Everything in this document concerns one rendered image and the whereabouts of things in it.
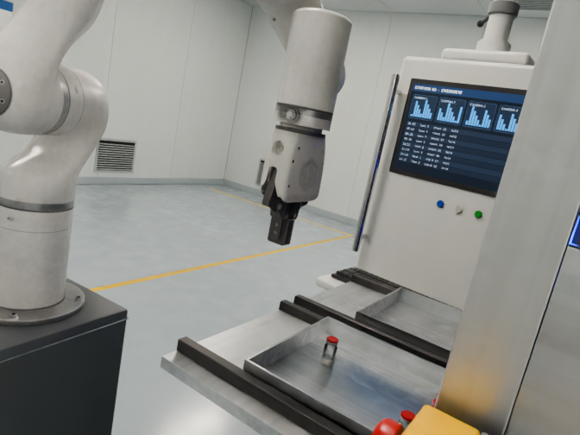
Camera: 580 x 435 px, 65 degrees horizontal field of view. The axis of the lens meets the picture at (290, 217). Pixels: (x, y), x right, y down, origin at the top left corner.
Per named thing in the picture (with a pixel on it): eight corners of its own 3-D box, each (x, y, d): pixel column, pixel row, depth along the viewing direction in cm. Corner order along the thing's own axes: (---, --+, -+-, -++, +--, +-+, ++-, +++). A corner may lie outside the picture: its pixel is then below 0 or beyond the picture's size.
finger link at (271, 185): (261, 192, 62) (274, 217, 67) (290, 153, 65) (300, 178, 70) (255, 191, 63) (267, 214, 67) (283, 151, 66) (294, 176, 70)
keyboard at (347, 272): (464, 318, 137) (466, 310, 136) (447, 328, 126) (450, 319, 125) (352, 271, 160) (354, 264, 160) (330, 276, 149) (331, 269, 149)
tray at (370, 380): (507, 418, 73) (513, 398, 72) (472, 518, 51) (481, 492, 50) (324, 332, 90) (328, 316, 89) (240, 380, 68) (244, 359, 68)
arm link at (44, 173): (-24, 198, 75) (-16, 47, 70) (57, 188, 92) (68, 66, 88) (39, 216, 72) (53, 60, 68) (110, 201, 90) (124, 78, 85)
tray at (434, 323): (542, 356, 100) (547, 343, 99) (528, 405, 78) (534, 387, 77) (397, 299, 117) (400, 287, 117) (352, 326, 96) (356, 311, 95)
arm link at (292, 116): (312, 109, 60) (307, 131, 61) (343, 116, 68) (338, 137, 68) (262, 100, 65) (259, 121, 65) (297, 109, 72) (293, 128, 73)
